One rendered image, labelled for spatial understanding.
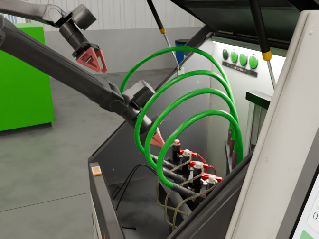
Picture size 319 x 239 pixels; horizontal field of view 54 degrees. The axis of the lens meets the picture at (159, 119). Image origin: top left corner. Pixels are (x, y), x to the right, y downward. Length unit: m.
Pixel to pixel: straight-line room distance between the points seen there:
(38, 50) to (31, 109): 3.52
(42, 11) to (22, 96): 3.08
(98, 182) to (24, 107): 3.17
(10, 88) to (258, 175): 3.75
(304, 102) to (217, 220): 0.33
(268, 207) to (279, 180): 0.06
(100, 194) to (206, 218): 0.48
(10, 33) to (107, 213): 0.58
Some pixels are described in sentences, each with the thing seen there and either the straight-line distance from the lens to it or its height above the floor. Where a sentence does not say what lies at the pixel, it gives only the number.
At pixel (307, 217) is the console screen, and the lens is 0.60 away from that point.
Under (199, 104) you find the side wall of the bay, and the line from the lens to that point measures 1.38.
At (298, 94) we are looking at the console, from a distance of 0.63.
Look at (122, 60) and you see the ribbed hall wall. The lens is 7.70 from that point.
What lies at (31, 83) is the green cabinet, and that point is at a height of 0.63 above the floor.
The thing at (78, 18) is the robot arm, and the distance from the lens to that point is 1.14.
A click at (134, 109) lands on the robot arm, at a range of 0.95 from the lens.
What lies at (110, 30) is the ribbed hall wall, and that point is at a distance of 7.55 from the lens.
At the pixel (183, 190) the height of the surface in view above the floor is 1.12.
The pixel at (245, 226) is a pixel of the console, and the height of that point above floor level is 1.11.
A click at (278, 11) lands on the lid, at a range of 0.82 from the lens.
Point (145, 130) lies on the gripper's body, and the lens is 0.96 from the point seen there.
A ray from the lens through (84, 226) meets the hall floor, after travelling 2.53.
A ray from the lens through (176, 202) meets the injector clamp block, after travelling 1.01.
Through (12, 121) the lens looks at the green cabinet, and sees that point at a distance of 4.31.
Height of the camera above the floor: 1.56
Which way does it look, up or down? 20 degrees down
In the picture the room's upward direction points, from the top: straight up
